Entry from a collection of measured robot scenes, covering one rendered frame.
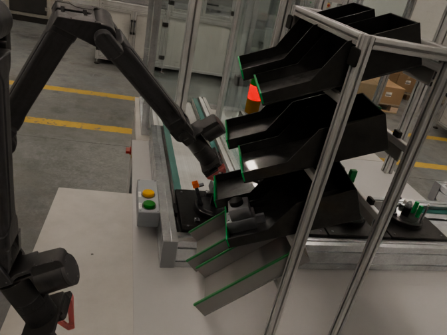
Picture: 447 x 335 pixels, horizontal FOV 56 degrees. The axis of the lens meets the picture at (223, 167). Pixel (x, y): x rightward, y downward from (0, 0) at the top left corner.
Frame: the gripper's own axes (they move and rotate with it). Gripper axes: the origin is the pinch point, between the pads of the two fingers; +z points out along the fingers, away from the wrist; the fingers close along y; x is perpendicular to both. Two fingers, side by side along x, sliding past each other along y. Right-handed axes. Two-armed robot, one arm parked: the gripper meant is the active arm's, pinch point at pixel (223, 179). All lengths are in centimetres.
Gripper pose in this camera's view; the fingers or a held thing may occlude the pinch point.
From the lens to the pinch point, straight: 137.3
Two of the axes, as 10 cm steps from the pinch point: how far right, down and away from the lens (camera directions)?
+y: -1.7, -5.0, 8.5
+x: -8.3, 5.3, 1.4
